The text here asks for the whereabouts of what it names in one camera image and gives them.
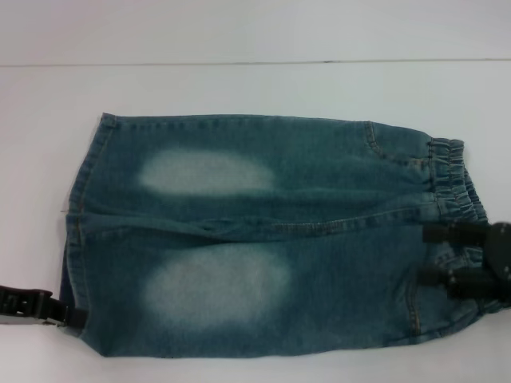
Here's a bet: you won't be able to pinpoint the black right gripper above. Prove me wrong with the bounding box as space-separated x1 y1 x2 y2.
418 220 511 309

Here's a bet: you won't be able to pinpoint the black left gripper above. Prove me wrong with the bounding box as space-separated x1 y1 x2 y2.
0 284 89 329

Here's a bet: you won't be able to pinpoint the blue denim shorts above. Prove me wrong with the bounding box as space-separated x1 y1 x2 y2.
61 113 503 358

